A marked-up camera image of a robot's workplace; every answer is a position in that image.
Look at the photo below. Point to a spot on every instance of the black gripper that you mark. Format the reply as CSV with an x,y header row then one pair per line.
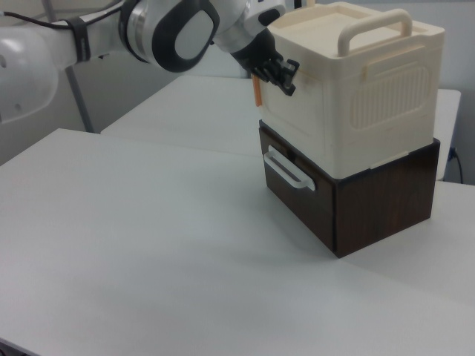
x,y
259,52

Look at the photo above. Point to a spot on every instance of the cream cabinet door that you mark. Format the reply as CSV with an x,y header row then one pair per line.
x,y
293,111

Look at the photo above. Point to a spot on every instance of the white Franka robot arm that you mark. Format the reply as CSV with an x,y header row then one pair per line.
x,y
29,55

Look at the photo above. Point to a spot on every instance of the cream plastic cabinet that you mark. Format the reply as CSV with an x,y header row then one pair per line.
x,y
371,111

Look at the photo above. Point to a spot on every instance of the dark brown drawer box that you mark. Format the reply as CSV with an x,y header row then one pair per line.
x,y
386,207

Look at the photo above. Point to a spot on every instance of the grey metal partition post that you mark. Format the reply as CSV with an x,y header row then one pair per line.
x,y
79,100

